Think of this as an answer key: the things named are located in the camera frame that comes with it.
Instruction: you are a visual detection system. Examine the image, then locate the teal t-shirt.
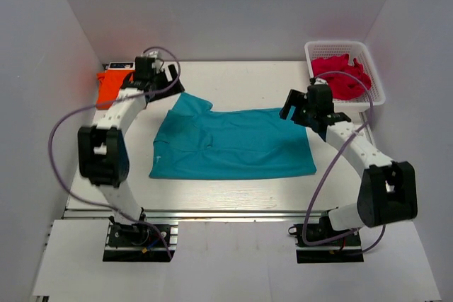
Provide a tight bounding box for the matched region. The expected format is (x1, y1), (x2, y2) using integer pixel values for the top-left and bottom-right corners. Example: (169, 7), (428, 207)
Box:
(149, 93), (316, 180)

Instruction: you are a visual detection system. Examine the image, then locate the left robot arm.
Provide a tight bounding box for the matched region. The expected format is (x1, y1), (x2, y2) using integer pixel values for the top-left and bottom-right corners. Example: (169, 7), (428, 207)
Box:
(77, 52), (184, 245)

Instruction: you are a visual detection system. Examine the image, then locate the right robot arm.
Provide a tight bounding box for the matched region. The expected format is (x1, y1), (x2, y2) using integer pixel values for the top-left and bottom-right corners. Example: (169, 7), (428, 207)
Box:
(280, 83), (418, 245)

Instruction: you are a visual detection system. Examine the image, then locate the blue label sticker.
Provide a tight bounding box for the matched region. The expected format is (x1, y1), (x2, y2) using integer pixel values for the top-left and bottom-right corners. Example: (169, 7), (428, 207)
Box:
(108, 62), (134, 70)

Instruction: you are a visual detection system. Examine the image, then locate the orange folded t-shirt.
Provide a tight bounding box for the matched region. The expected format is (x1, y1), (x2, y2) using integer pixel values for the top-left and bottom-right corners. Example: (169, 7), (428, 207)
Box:
(96, 69), (133, 110)

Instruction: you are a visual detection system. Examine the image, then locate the pink crumpled t-shirt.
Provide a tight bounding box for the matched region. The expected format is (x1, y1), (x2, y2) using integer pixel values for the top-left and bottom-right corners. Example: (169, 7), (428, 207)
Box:
(311, 54), (372, 100)

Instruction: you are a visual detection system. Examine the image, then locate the white plastic basket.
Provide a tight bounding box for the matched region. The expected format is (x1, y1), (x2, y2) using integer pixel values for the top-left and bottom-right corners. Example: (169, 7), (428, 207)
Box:
(304, 40), (385, 112)

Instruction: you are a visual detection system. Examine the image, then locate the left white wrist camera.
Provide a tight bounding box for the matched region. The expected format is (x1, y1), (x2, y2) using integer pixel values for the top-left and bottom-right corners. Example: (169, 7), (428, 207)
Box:
(142, 50), (165, 70)

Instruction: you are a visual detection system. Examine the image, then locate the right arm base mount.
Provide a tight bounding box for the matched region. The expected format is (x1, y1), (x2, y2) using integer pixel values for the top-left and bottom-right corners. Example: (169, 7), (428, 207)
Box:
(288, 212), (364, 264)

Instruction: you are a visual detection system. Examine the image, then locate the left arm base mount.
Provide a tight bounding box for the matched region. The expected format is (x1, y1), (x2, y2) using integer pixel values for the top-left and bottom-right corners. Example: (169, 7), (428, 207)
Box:
(103, 216), (178, 263)

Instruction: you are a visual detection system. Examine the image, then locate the aluminium front rail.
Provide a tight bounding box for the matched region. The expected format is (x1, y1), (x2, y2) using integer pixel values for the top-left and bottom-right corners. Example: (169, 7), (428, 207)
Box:
(59, 195), (401, 223)

